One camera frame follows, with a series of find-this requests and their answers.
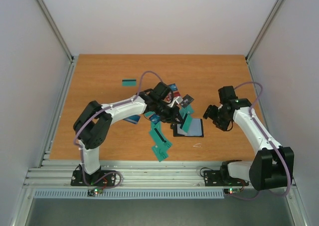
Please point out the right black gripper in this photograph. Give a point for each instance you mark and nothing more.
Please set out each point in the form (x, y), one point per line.
(212, 112)

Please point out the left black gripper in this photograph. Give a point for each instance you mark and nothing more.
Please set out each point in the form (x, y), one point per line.
(171, 117)

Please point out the black leather card holder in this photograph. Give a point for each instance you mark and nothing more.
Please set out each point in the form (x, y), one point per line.
(195, 129)

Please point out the teal card black stripe front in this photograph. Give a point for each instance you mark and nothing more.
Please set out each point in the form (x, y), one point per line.
(185, 125)

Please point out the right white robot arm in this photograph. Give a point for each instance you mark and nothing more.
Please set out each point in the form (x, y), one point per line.
(273, 164)

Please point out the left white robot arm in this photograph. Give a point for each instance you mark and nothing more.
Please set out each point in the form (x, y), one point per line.
(92, 126)

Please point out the red credit card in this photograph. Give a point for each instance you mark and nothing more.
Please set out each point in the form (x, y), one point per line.
(171, 96)

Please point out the blue card centre pile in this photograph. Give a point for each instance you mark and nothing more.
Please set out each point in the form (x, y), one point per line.
(155, 119)

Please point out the blue card with logo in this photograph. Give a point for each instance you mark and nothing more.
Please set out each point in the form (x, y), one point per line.
(173, 87)

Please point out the black credit card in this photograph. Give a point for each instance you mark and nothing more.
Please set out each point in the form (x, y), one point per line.
(187, 99)

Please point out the dark blue card left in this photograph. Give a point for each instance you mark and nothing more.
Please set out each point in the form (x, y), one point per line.
(133, 119)

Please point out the teal card near black card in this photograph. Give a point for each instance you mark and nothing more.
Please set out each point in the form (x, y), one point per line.
(187, 110)

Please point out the teal card far back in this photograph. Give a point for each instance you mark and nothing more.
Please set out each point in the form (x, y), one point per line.
(129, 82)

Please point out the long teal card with stripe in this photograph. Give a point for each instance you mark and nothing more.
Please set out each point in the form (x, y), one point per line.
(158, 137)

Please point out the teal VIP card front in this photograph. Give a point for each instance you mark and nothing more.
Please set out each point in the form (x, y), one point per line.
(160, 153)

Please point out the right small circuit board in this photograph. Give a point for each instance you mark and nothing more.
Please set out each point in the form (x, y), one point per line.
(231, 191)

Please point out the small circuit board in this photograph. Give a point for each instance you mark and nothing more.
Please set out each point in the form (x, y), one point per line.
(231, 191)
(94, 192)

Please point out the left small circuit board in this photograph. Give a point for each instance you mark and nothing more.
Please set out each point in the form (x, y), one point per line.
(94, 192)

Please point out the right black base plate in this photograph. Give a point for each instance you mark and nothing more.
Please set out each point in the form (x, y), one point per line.
(212, 178)

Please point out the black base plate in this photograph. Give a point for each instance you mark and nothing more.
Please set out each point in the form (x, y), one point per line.
(212, 178)
(98, 179)

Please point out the grey slotted cable duct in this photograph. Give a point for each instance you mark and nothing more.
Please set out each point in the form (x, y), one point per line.
(130, 194)

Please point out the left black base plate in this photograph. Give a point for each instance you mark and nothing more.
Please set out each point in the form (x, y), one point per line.
(98, 179)

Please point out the aluminium front rail frame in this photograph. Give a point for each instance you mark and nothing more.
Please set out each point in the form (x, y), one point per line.
(136, 174)

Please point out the right aluminium corner post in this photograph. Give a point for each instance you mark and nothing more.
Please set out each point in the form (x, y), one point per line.
(266, 25)

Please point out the aluminium corner post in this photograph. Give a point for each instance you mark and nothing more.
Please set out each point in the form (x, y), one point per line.
(266, 25)
(43, 7)

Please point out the left aluminium corner post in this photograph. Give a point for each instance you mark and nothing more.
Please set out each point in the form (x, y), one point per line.
(43, 7)

